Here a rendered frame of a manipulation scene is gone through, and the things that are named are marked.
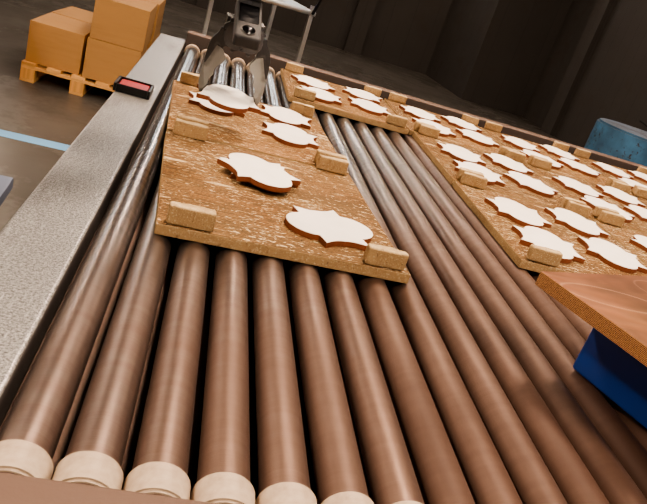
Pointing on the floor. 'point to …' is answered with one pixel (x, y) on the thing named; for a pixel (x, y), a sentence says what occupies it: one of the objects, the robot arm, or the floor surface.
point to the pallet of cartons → (91, 42)
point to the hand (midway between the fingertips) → (228, 96)
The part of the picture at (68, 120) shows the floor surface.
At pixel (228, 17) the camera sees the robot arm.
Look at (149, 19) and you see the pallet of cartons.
